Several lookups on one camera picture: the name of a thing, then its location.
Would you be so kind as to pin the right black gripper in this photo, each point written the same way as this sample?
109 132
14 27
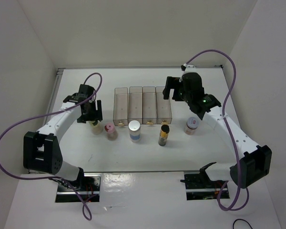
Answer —
169 85

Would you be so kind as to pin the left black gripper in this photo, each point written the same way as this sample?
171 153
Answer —
97 115

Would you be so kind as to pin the yellow cap spice bottle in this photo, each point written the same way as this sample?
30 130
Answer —
96 127

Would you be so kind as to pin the pink cap spice bottle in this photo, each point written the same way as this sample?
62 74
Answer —
111 132

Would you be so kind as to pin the white blue cylindrical shaker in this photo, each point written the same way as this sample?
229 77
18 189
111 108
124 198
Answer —
134 131

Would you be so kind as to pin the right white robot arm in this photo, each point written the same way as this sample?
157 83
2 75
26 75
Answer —
252 160

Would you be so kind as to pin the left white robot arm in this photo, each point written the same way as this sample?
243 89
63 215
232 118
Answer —
41 149

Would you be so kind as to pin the clear organizer bin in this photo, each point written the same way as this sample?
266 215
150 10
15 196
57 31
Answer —
135 109
164 112
149 105
120 107

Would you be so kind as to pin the red label spice jar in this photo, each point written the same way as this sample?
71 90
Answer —
191 125

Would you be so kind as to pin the black gold pepper grinder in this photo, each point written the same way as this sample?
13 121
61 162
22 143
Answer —
164 132

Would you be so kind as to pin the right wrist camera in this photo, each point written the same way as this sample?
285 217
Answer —
188 68

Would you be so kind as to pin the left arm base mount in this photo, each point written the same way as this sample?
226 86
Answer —
89 192

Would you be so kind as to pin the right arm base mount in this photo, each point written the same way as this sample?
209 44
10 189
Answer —
197 189

